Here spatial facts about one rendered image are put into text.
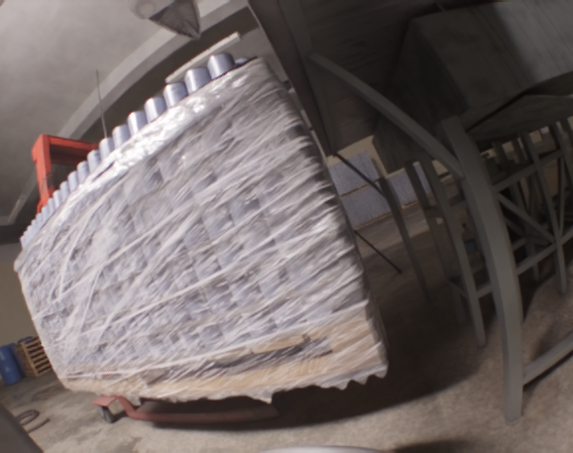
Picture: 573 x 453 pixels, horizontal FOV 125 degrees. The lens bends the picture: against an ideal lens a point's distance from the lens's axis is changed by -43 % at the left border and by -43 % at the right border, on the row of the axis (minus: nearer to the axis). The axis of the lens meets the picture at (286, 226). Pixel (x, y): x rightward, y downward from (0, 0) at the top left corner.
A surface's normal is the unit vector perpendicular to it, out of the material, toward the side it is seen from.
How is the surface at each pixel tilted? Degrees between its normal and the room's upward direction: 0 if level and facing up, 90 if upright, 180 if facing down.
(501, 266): 90
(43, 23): 180
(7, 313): 90
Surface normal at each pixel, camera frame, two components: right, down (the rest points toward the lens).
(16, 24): 0.40, 0.91
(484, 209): -0.23, 0.07
